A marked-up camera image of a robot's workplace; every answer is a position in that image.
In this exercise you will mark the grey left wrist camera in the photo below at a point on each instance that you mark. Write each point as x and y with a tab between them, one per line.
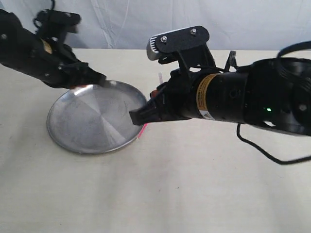
55	25

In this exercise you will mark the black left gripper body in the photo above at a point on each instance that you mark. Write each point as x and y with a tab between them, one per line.
58	68

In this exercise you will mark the white backdrop curtain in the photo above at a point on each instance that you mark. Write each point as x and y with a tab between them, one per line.
232	24

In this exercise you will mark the pink plastic straw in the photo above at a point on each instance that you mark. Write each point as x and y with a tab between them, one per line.
160	77

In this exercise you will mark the round stainless steel plate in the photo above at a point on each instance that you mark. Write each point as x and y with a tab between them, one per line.
95	119

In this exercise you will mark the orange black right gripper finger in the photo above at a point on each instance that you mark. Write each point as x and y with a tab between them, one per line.
155	110

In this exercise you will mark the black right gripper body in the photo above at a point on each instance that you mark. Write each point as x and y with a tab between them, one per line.
180	90

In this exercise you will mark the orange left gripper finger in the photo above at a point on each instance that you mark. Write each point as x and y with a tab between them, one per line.
84	75

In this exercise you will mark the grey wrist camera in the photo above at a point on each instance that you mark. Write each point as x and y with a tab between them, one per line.
55	25
170	42

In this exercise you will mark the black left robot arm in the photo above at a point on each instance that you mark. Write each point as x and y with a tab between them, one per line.
17	44

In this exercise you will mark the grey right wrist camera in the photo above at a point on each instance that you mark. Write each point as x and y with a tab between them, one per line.
170	42

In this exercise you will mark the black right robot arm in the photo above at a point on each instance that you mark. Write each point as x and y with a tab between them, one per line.
270	94

